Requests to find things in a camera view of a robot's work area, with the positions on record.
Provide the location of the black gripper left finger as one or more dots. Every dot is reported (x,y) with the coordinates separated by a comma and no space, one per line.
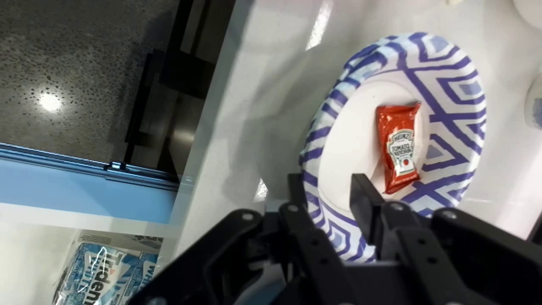
(306,243)

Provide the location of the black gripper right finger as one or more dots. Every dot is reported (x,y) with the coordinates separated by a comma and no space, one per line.
(429,260)

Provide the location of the red ketchup packet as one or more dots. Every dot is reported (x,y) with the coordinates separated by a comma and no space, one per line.
(401,147)

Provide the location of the blue white patterned paper plate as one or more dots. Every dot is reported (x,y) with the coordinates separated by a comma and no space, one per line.
(350,130)

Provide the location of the white bowl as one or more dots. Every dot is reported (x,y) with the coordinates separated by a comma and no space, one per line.
(531,11)

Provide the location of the blue white wipes packet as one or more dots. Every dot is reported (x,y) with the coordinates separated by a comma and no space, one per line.
(108,272)

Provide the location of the black under-counter cabinet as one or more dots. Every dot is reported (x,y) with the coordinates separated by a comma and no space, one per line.
(180,74)

